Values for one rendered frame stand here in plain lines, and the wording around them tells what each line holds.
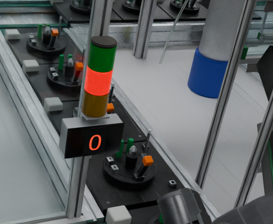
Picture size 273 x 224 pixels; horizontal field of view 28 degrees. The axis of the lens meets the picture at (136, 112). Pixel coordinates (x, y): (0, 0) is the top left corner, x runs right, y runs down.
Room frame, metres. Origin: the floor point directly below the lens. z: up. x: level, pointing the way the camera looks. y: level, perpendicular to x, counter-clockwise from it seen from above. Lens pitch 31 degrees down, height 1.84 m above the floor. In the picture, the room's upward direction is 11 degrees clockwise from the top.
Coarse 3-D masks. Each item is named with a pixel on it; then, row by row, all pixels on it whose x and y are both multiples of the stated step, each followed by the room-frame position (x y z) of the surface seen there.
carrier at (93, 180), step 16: (128, 144) 1.21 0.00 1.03; (96, 160) 1.19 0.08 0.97; (112, 160) 1.15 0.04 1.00; (128, 160) 1.15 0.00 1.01; (160, 160) 1.24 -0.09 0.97; (96, 176) 1.12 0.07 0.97; (112, 176) 1.11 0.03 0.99; (128, 176) 1.12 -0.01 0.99; (144, 176) 1.12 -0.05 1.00; (160, 176) 1.17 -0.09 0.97; (176, 176) 1.18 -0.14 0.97; (96, 192) 1.06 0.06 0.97; (112, 192) 1.07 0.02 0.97; (128, 192) 1.08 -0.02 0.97; (144, 192) 1.09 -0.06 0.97; (160, 192) 1.11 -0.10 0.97; (128, 208) 1.04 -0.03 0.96
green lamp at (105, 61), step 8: (96, 48) 0.93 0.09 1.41; (104, 48) 0.93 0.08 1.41; (112, 48) 0.94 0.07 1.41; (88, 56) 0.94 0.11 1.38; (96, 56) 0.93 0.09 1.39; (104, 56) 0.93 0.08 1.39; (112, 56) 0.94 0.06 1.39; (88, 64) 0.94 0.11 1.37; (96, 64) 0.93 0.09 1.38; (104, 64) 0.93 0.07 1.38; (112, 64) 0.94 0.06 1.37
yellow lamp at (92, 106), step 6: (84, 90) 0.94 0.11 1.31; (84, 96) 0.94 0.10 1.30; (90, 96) 0.93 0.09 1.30; (96, 96) 0.93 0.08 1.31; (102, 96) 0.93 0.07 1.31; (108, 96) 0.95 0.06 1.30; (84, 102) 0.93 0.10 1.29; (90, 102) 0.93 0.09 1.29; (96, 102) 0.93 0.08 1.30; (102, 102) 0.93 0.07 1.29; (84, 108) 0.93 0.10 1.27; (90, 108) 0.93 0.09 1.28; (96, 108) 0.93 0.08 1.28; (102, 108) 0.93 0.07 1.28; (90, 114) 0.93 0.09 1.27; (96, 114) 0.93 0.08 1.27; (102, 114) 0.94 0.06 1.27
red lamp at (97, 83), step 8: (88, 72) 0.93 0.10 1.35; (96, 72) 0.93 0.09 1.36; (104, 72) 0.93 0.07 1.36; (112, 72) 0.95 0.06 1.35; (88, 80) 0.93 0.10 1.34; (96, 80) 0.93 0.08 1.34; (104, 80) 0.93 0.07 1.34; (88, 88) 0.93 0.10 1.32; (96, 88) 0.93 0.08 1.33; (104, 88) 0.93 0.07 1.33
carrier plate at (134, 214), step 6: (132, 210) 1.02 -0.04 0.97; (138, 210) 1.02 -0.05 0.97; (144, 210) 1.03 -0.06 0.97; (150, 210) 1.03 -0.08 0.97; (156, 210) 1.04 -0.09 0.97; (132, 216) 1.00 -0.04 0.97; (138, 216) 1.00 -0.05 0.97; (144, 216) 1.01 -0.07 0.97; (150, 216) 1.01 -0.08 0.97; (132, 222) 0.98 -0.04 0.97; (138, 222) 0.98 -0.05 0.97; (144, 222) 0.99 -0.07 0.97
